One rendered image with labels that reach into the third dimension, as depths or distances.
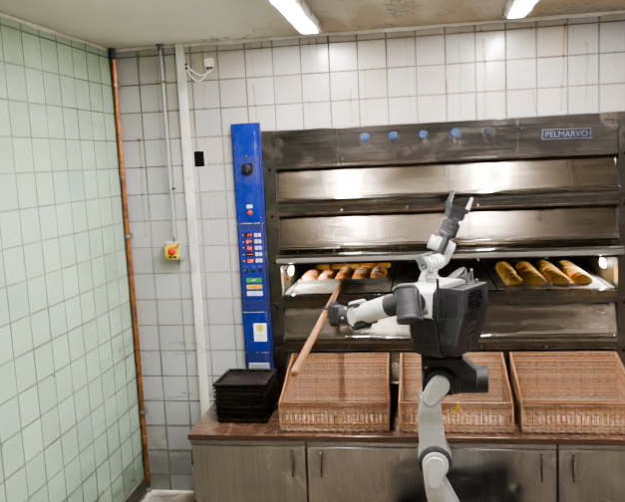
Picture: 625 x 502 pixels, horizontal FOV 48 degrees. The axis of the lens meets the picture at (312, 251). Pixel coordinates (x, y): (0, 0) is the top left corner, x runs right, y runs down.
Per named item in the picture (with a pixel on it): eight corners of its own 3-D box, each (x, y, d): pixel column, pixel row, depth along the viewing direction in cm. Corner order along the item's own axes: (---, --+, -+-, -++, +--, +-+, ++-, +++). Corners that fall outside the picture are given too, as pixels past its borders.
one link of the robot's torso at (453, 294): (496, 351, 305) (495, 268, 300) (455, 371, 280) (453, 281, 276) (438, 341, 325) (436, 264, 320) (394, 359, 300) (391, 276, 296)
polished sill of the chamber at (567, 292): (284, 300, 407) (284, 293, 407) (614, 294, 380) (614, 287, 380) (282, 303, 402) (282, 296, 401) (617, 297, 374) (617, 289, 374)
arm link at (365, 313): (345, 334, 302) (386, 323, 287) (338, 305, 304) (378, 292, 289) (362, 331, 310) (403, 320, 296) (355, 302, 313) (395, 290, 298)
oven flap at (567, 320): (285, 340, 404) (285, 306, 408) (617, 337, 376) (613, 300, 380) (283, 340, 399) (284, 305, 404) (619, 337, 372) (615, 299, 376)
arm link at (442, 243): (457, 232, 334) (447, 254, 336) (435, 224, 335) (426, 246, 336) (459, 234, 323) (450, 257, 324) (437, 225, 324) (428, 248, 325)
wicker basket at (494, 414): (401, 399, 397) (399, 351, 394) (504, 399, 388) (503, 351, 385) (398, 432, 350) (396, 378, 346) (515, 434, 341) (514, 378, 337)
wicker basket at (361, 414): (293, 399, 406) (290, 353, 402) (392, 398, 398) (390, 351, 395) (278, 432, 358) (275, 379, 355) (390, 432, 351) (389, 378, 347)
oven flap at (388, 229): (279, 250, 397) (280, 215, 401) (617, 240, 370) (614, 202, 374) (278, 249, 393) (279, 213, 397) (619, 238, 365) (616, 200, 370)
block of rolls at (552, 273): (493, 269, 456) (493, 260, 455) (571, 267, 448) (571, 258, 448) (505, 286, 396) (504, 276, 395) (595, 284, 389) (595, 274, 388)
